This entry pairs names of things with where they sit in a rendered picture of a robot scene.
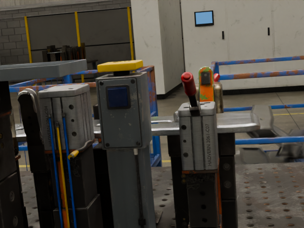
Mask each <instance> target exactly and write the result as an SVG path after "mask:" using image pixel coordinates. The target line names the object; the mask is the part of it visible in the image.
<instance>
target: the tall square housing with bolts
mask: <svg viewBox="0 0 304 228"><path fill-rule="evenodd" d="M38 97H39V106H40V113H41V121H42V129H43V139H44V147H45V150H44V153H45V154H49V160H50V168H51V175H52V186H53V194H54V202H55V207H56V208H55V209H54V210H53V216H54V224H55V228H103V219H102V210H101V201H100V194H97V185H96V176H95V164H94V154H93V146H92V144H93V143H94V142H95V141H96V139H95V135H94V126H93V117H92V108H91V99H90V85H89V84H79V85H58V86H54V87H51V88H48V89H45V90H41V91H39V92H38ZM89 140H91V141H92V142H91V143H89V144H88V145H87V147H86V148H85V150H83V151H80V152H79V153H78V155H77V156H76V157H75V158H73V160H69V159H68V158H67V156H68V155H69V154H71V153H72V152H73V151H75V150H76V149H78V148H82V147H83V146H84V144H85V142H87V141H89Z"/></svg>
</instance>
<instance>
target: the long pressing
mask: <svg viewBox="0 0 304 228"><path fill-rule="evenodd" d="M216 119H217V133H243V132H251V131H256V130H259V129H260V128H261V126H260V122H259V118H258V116H257V115H256V114H254V113H248V112H237V113H219V114H216ZM173 121H174V116H156V117H151V123H157V124H151V126H152V136H170V135H180V130H179V122H173ZM165 122H170V123H165ZM93 126H94V135H95V138H101V132H100V120H99V119H94V120H93ZM15 129H16V136H17V142H26V141H27V140H26V134H25V132H24V130H20V129H24V127H23V123H15Z"/></svg>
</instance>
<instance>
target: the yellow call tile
mask: <svg viewBox="0 0 304 228"><path fill-rule="evenodd" d="M141 67H143V61H142V60H133V61H120V62H107V63H103V64H99V65H98V66H97V69H98V72H113V75H114V76H124V75H130V71H132V70H136V69H139V68H141Z"/></svg>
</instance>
